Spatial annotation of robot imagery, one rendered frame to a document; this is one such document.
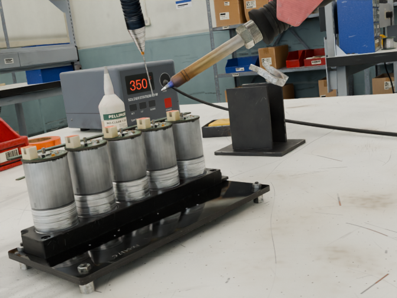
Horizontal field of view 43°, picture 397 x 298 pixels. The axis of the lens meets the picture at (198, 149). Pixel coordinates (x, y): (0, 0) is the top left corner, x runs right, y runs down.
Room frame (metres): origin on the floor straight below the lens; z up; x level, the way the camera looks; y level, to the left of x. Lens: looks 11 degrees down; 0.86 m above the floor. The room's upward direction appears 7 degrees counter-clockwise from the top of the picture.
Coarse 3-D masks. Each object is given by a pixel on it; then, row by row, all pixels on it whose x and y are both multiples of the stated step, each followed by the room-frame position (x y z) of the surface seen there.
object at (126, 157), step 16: (112, 144) 0.31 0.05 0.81; (128, 144) 0.31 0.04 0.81; (112, 160) 0.31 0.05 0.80; (128, 160) 0.31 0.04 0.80; (144, 160) 0.32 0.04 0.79; (112, 176) 0.31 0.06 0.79; (128, 176) 0.31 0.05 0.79; (144, 176) 0.31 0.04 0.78; (128, 192) 0.31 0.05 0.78; (144, 192) 0.31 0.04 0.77
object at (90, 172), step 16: (80, 160) 0.29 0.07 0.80; (96, 160) 0.29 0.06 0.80; (80, 176) 0.29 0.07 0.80; (96, 176) 0.29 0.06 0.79; (80, 192) 0.29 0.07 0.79; (96, 192) 0.29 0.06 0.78; (112, 192) 0.30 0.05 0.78; (80, 208) 0.29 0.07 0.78; (96, 208) 0.29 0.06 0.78; (112, 208) 0.29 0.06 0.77
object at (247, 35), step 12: (252, 24) 0.33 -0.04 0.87; (240, 36) 0.33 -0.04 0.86; (252, 36) 0.33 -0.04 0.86; (216, 48) 0.33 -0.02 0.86; (228, 48) 0.33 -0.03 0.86; (204, 60) 0.33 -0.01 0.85; (216, 60) 0.33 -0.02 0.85; (180, 72) 0.33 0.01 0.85; (192, 72) 0.33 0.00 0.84; (180, 84) 0.33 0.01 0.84
